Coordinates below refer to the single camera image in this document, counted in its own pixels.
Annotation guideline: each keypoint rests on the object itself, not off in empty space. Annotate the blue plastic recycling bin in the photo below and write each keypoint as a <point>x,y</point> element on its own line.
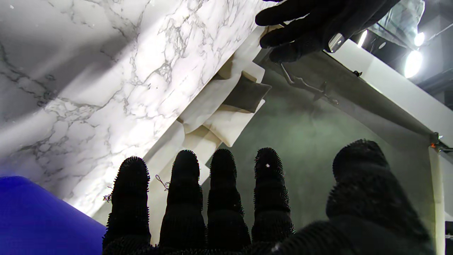
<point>39,219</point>

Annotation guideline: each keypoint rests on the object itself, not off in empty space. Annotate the printed sofa backdrop banner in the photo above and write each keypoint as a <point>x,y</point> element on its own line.
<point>304,131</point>

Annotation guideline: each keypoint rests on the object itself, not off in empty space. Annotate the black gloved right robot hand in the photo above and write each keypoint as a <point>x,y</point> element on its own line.
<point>368,212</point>

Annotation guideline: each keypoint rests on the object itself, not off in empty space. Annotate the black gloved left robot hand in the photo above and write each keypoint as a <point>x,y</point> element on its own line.
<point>329,21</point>

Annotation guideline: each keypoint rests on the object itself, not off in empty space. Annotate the bright studio light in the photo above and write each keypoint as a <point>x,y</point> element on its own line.
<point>412,63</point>
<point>419,39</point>

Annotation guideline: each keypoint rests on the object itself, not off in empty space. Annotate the black spring clamp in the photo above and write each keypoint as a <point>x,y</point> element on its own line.
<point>439,143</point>

